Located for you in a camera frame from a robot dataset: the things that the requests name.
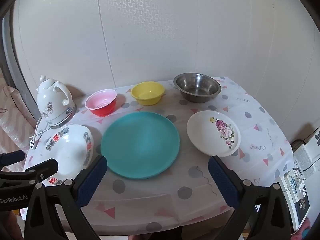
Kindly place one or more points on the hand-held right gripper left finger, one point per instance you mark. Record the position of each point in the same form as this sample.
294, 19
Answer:
92, 180

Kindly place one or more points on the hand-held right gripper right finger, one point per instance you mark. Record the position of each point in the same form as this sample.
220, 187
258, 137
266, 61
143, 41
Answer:
222, 182

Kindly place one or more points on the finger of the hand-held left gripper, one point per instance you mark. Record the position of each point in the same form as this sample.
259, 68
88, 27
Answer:
12, 158
45, 168

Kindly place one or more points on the large white plate red print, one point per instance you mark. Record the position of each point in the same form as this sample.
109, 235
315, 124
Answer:
70, 150

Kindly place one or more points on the white plate pink flowers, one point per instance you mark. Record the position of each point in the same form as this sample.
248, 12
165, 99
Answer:
207, 135

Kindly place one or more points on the teal plastic plate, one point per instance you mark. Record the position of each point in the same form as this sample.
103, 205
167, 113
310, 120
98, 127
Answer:
140, 145

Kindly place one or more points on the red plastic bowl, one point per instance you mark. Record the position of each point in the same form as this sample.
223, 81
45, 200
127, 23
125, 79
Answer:
101, 102

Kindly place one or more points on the stainless steel bowl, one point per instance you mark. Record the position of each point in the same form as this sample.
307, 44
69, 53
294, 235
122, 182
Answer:
197, 87

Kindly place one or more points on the yellow plastic bowl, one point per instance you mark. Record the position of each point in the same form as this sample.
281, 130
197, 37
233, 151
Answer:
147, 93

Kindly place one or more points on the pink striped blanket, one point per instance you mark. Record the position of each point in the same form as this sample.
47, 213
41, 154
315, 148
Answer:
12, 120

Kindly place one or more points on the white patterned tablecloth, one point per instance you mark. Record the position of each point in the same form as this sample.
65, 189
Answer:
150, 197

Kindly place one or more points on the white ceramic electric kettle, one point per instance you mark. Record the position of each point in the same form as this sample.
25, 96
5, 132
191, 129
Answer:
53, 105

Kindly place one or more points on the white box dark label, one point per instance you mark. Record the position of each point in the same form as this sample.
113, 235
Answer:
292, 205

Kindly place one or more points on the white paper leaflet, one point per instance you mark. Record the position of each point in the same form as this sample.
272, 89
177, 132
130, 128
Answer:
303, 157

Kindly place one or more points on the white box black pattern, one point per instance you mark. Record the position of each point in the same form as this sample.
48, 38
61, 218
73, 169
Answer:
316, 140

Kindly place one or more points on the grey bed frame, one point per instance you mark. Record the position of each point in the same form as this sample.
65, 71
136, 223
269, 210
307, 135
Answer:
15, 67

